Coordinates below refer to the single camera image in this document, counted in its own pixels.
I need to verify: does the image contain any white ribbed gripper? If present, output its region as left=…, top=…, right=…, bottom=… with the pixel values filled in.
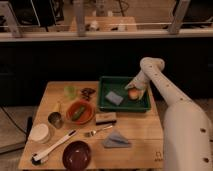
left=125, top=71, right=149, bottom=100

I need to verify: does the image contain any red yellow apple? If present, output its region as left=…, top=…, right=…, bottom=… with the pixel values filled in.
left=128, top=88, right=139, bottom=100

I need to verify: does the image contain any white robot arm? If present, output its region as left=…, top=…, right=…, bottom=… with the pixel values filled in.
left=125, top=57, right=213, bottom=171

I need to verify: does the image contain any green plastic tray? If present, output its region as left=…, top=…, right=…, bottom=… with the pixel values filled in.
left=97, top=76, right=151, bottom=113

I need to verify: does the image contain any blue sponge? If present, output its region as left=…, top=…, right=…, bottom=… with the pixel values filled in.
left=105, top=91, right=123, bottom=106

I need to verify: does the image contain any wooden block with black base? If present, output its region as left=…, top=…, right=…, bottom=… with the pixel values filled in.
left=95, top=112, right=117, bottom=125

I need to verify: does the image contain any gray folded cloth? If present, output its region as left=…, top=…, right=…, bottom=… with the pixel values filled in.
left=102, top=130, right=131, bottom=148

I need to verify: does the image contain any dark grape bunch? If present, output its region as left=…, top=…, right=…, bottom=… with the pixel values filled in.
left=81, top=88, right=96, bottom=101

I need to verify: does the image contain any orange plate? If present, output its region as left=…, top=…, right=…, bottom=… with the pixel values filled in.
left=66, top=100, right=94, bottom=125

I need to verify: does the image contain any metal fork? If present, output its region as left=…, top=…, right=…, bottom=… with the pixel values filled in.
left=83, top=125, right=113, bottom=137

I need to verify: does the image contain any green pickle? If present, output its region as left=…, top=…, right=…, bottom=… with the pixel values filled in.
left=71, top=106, right=86, bottom=121

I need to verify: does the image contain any green translucent cup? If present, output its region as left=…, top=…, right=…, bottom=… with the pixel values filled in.
left=64, top=86, right=77, bottom=100

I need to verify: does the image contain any yellow small object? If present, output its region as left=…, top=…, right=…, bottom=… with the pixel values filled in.
left=52, top=102, right=61, bottom=113

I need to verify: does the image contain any metal cup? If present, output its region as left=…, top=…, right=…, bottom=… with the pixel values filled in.
left=48, top=112, right=63, bottom=129

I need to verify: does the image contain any dark red bowl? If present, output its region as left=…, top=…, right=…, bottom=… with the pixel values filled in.
left=62, top=141, right=91, bottom=171

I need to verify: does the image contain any white round container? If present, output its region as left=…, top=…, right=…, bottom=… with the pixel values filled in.
left=29, top=123, right=51, bottom=143

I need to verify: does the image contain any black cable left floor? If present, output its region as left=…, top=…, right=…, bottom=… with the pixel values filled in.
left=0, top=105, right=28, bottom=137

